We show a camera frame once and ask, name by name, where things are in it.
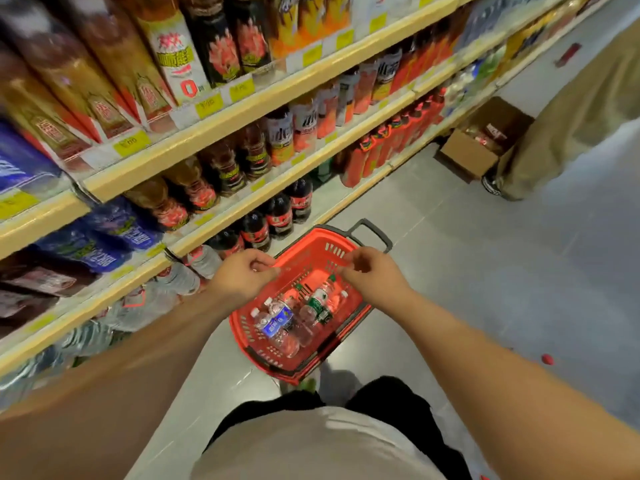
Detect wooden store shelves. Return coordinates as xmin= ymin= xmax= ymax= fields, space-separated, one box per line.
xmin=0 ymin=0 xmax=621 ymax=381

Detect row of red drink bottles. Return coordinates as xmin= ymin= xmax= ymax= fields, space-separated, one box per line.
xmin=339 ymin=87 xmax=447 ymax=189

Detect red shopping basket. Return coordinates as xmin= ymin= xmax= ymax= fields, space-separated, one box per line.
xmin=229 ymin=218 xmax=395 ymax=387

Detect person's white shirt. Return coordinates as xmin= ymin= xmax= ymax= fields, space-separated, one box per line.
xmin=189 ymin=405 xmax=449 ymax=480

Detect row of dark plum drinks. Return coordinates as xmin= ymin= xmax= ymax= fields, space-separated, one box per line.
xmin=0 ymin=247 xmax=99 ymax=341

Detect cola bottle red label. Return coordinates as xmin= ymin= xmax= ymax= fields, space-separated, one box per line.
xmin=265 ymin=192 xmax=295 ymax=241
xmin=207 ymin=228 xmax=246 ymax=261
xmin=287 ymin=177 xmax=315 ymax=225
xmin=239 ymin=210 xmax=272 ymax=253

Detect row of orange label bottles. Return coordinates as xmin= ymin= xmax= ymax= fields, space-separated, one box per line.
xmin=263 ymin=24 xmax=471 ymax=168

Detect black red label bottle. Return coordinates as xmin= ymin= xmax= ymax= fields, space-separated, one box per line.
xmin=225 ymin=0 xmax=275 ymax=75
xmin=182 ymin=0 xmax=245 ymax=89

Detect blue drink pack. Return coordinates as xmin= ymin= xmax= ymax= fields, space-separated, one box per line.
xmin=0 ymin=119 xmax=69 ymax=198

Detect row of brown tea bottles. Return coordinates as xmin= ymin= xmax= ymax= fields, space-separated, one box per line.
xmin=123 ymin=122 xmax=273 ymax=233

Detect blue label water bottle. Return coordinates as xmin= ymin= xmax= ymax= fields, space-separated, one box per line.
xmin=262 ymin=294 xmax=301 ymax=335
xmin=249 ymin=307 xmax=301 ymax=358

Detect row of yellow price tags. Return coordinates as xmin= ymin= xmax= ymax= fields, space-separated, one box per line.
xmin=0 ymin=0 xmax=436 ymax=221

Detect green soda bottle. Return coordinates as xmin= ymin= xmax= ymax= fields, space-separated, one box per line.
xmin=309 ymin=157 xmax=335 ymax=188

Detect person's right forearm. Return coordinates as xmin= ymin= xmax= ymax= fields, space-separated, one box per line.
xmin=392 ymin=292 xmax=640 ymax=480

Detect row of amber tea bottles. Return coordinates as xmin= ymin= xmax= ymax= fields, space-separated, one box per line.
xmin=0 ymin=0 xmax=179 ymax=168

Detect white label drink bottle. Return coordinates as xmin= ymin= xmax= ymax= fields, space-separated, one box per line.
xmin=127 ymin=0 xmax=213 ymax=107

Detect brown cardboard box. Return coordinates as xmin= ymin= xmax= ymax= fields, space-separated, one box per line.
xmin=439 ymin=96 xmax=536 ymax=181

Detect row of mixed colour drinks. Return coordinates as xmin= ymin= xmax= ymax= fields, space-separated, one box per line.
xmin=442 ymin=0 xmax=596 ymax=115

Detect green label water bottle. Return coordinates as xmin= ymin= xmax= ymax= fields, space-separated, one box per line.
xmin=297 ymin=279 xmax=337 ymax=328
xmin=319 ymin=289 xmax=349 ymax=325
xmin=287 ymin=282 xmax=313 ymax=315

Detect person's right hand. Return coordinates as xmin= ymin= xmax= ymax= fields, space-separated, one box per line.
xmin=337 ymin=246 xmax=416 ymax=321

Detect person's left forearm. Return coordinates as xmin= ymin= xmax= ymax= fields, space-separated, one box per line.
xmin=0 ymin=292 xmax=236 ymax=480

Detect person's left green shoe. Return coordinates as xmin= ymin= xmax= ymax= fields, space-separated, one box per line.
xmin=279 ymin=377 xmax=321 ymax=395

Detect person's left hand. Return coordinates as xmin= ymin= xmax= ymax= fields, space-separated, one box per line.
xmin=207 ymin=248 xmax=282 ymax=315

